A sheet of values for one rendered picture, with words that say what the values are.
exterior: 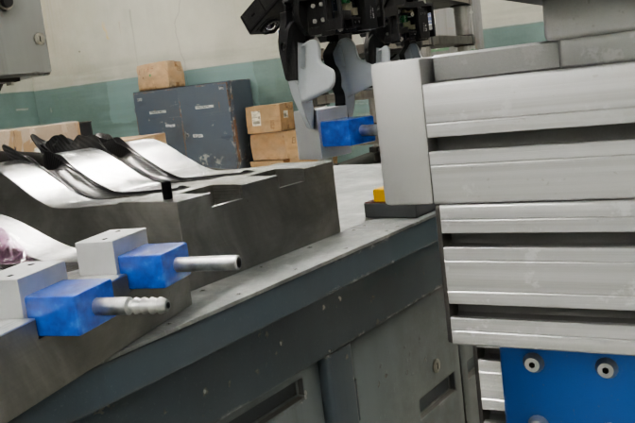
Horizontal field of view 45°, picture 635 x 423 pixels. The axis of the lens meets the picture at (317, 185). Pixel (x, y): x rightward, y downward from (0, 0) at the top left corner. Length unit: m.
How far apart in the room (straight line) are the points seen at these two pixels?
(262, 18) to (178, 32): 7.83
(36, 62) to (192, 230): 1.00
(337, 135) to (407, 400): 0.44
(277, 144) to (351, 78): 6.84
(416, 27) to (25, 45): 0.84
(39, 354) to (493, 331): 0.29
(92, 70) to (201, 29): 1.61
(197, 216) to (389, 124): 0.33
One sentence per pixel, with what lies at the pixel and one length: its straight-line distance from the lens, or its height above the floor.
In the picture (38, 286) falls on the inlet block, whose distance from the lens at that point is 0.56.
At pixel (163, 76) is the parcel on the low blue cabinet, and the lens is 8.20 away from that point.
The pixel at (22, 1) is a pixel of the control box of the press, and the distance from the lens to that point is 1.72.
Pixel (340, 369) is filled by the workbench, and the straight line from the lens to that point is 0.93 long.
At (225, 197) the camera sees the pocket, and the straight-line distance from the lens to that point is 0.83.
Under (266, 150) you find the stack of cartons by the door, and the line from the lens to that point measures 7.76.
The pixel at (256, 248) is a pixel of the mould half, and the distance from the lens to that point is 0.83.
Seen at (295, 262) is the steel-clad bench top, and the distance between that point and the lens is 0.82.
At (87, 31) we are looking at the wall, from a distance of 9.49.
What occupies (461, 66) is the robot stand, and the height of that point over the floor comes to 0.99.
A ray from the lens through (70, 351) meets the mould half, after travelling 0.57.
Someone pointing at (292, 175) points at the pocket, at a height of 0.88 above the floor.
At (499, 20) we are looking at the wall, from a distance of 7.28.
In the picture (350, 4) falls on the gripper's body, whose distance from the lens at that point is 0.81.
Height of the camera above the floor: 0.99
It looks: 8 degrees down
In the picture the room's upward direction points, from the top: 7 degrees counter-clockwise
